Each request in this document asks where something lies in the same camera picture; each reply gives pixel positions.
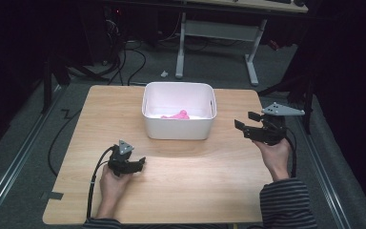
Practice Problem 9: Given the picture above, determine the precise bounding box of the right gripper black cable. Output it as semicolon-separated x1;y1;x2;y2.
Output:
284;128;298;178

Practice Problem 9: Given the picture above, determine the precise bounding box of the black metal stand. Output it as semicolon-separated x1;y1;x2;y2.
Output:
41;52;109;115
256;71;316;135

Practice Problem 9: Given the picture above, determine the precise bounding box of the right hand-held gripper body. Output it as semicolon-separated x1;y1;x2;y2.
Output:
251;102;306;147

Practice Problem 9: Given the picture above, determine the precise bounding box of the grey tape strip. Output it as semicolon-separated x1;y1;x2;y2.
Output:
41;191;65;201

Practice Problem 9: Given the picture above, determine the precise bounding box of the bundle of black cables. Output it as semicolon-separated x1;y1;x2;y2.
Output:
106;18;148;87

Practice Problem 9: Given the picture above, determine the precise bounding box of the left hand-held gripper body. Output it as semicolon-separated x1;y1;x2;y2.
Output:
108;139;137;177

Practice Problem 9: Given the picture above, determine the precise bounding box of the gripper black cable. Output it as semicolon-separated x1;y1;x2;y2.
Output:
284;128;298;178
86;145;117;220

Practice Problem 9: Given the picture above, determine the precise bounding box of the metal floor rail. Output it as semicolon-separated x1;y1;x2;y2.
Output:
0;85;65;221
295;117;353;229

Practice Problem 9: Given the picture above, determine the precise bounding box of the desk with white legs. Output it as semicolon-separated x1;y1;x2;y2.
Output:
174;0;309;88

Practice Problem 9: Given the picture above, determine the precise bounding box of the pink cloth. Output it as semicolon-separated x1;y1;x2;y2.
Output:
160;110;191;120

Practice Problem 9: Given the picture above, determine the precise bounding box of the black floor cable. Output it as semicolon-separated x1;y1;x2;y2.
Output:
47;109;82;177

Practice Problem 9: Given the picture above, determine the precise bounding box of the person's left hand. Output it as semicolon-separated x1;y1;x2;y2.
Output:
99;165;133;204

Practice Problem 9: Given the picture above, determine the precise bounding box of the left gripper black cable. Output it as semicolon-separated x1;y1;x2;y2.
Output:
86;145;117;220

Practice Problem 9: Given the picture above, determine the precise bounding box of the person's right hand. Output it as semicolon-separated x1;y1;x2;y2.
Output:
254;138;293;175

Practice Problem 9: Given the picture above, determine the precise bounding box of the white plastic bin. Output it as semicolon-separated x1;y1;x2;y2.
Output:
141;81;218;141

